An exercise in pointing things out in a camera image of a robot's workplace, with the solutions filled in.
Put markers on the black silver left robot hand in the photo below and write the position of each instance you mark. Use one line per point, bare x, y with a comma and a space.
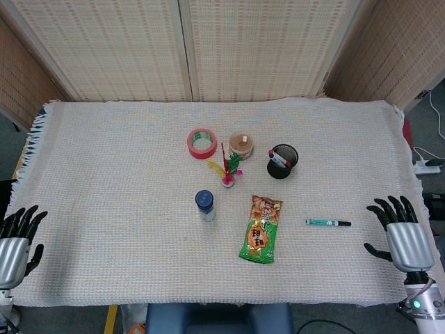
14, 254

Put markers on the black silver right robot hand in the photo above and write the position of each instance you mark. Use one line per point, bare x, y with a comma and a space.
410, 247

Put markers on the black marker pen teal label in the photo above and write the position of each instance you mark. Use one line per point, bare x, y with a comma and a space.
327, 222

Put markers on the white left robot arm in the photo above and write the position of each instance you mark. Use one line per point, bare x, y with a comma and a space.
6, 306

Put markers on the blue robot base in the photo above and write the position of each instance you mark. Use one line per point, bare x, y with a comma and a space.
215, 318

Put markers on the black mesh pen holder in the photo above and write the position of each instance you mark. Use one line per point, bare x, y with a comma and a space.
278, 172

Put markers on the blue capped marker pen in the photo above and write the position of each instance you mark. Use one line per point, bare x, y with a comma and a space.
277, 157

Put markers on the white power strip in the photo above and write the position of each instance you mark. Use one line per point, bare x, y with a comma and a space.
426, 169

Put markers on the white woven tablecloth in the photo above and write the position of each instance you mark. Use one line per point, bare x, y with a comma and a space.
121, 208

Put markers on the orange object on floor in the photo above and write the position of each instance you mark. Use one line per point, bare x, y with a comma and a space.
136, 330

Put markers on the green orange snack bag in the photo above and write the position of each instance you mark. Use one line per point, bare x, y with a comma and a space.
260, 236

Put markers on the bamboo folding screen panel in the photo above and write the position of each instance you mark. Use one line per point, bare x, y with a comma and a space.
396, 52
111, 48
21, 76
264, 48

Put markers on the colourful feather shuttlecock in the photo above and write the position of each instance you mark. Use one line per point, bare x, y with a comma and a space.
227, 172

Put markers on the clear jar brown contents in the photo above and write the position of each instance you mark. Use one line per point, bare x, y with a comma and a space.
241, 144

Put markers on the blue capped white bottle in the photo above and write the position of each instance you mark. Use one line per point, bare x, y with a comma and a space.
205, 202

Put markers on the red tape roll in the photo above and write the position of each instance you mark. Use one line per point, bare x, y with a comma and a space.
203, 153

